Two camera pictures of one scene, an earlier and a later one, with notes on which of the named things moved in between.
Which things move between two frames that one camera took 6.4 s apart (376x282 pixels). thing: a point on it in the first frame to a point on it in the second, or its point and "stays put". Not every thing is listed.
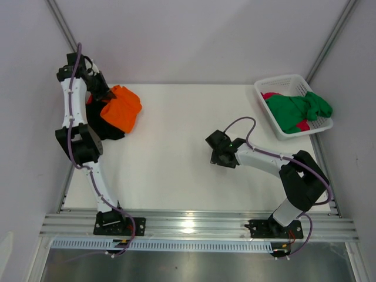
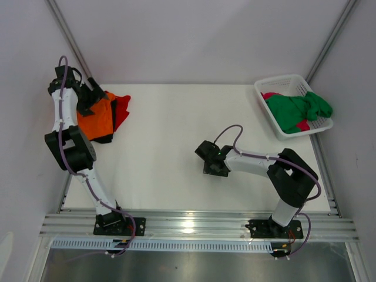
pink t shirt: [303, 126] stays put
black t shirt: [103, 130] to [109, 138]
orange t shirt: [121, 113] to [99, 124]
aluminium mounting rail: [328, 225] stays put
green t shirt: [291, 111] stays put
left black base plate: [114, 222] stays put
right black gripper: [216, 158] to [214, 168]
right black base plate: [271, 229] stays put
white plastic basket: [289, 85] stays put
